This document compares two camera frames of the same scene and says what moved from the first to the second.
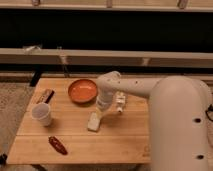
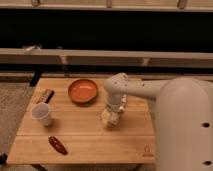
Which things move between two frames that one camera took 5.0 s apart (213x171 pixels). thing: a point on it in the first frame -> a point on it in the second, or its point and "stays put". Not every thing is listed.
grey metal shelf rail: (35, 55) stays put
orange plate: (83, 91) stays put
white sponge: (93, 122) -> (114, 119)
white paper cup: (42, 112) stays put
